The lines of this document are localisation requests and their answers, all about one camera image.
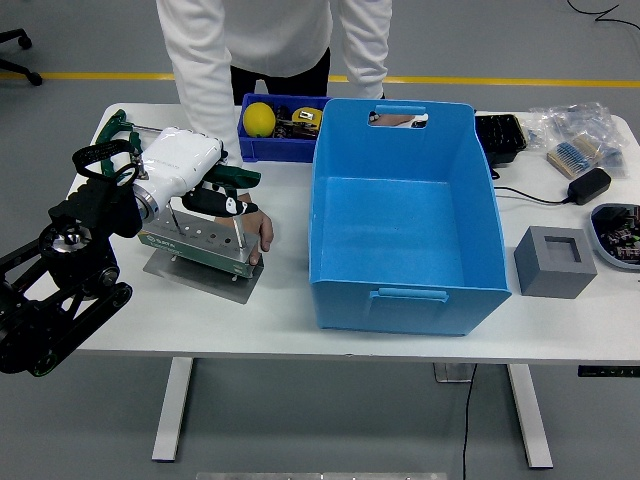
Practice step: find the dark brown small parts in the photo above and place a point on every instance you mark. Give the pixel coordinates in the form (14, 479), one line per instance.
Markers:
(300, 131)

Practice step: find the black table control panel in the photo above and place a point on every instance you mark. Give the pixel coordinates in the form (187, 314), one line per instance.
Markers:
(607, 372)

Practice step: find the taped resistor strip bundle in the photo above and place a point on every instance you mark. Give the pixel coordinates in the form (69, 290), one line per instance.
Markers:
(570, 155)

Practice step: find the person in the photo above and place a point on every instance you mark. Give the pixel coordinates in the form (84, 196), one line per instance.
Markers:
(275, 30)

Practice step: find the black power adapter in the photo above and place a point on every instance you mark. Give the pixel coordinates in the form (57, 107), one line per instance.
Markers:
(590, 186)

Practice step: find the person's right forearm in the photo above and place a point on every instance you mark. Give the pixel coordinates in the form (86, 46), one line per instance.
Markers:
(205, 115)

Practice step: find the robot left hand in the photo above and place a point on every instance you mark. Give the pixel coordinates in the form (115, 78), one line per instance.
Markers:
(180, 160)

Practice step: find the white table leg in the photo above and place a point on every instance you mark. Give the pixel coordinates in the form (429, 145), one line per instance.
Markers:
(530, 420)
(172, 410)

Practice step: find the black office chair base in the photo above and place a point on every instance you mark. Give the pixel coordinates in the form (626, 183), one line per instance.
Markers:
(34, 78)

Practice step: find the large light blue box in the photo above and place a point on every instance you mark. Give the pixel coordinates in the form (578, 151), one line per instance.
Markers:
(400, 235)

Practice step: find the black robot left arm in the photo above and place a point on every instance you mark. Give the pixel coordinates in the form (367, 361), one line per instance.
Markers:
(90, 210)

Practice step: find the person's left forearm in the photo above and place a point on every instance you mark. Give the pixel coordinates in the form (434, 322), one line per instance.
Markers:
(367, 50)

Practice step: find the person's left hand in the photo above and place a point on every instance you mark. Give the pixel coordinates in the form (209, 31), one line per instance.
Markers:
(395, 120)

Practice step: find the person's right hand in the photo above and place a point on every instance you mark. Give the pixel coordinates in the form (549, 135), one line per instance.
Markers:
(266, 235)

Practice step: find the grey metal bracket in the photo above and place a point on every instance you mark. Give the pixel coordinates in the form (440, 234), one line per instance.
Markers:
(450, 372)

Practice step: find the grey tray of electronic parts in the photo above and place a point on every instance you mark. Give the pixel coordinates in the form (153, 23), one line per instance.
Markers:
(620, 235)

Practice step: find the grey cube with square recess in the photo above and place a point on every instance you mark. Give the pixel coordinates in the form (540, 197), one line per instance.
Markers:
(550, 275)

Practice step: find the black component tray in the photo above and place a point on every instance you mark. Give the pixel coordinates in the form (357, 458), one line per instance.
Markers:
(500, 135)

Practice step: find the clear bags of resistors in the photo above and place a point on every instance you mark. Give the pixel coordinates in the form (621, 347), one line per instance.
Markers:
(575, 120)

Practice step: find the yellow ball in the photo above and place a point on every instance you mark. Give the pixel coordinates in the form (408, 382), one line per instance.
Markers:
(259, 120)

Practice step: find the yellow tape measure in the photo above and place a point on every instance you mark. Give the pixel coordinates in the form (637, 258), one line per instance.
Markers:
(306, 115)

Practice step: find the small dark blue bin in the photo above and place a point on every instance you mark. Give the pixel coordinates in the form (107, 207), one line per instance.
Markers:
(280, 149)

